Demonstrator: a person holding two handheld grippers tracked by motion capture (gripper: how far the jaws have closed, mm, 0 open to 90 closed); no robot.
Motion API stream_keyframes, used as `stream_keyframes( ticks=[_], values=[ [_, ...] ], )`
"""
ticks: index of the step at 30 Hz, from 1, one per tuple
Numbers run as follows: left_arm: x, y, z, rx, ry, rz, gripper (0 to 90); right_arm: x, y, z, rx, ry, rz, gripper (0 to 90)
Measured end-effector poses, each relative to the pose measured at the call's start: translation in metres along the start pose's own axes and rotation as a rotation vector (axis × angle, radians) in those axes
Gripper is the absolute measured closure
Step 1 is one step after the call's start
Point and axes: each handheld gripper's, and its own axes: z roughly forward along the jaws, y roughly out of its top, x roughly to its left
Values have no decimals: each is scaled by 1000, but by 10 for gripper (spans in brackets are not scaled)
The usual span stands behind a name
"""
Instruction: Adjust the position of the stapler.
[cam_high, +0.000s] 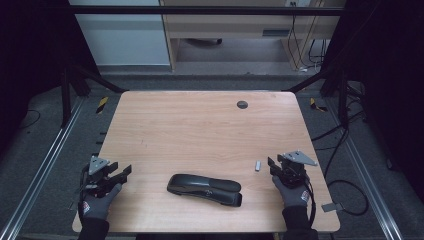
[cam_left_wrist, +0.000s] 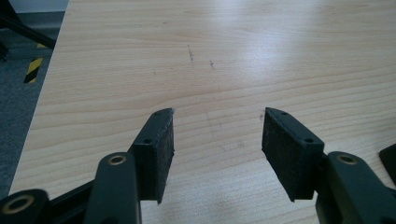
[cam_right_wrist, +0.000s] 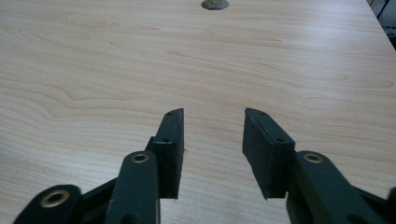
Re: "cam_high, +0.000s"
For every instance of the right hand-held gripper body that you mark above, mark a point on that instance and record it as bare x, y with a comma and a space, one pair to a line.
293, 170

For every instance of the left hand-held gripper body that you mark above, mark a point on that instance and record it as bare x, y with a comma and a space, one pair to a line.
95, 165

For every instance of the small silver cylinder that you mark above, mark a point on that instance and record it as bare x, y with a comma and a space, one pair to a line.
258, 166

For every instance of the black stapler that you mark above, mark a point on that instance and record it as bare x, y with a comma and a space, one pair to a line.
203, 188

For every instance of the person's right hand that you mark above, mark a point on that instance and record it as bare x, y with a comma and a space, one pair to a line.
295, 196

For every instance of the person's left hand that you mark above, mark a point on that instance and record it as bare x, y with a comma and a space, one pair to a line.
98, 206

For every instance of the yellow black striped tape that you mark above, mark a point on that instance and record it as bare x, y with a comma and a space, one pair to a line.
102, 105

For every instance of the grey round table grommet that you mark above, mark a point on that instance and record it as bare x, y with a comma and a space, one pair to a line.
242, 104

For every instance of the yellow clamp right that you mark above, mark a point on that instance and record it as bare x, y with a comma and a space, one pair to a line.
314, 104

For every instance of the black metal stand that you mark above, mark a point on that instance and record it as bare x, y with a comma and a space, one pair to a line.
342, 100
66, 100

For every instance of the white cabinet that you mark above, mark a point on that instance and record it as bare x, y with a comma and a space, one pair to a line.
123, 40

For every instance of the light wooden desk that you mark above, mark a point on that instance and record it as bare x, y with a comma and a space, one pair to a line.
233, 25

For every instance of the aluminium floor rail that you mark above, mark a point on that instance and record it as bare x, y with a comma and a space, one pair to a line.
366, 176
40, 173

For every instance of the black horizontal frame bar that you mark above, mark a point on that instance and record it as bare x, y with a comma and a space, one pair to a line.
200, 10

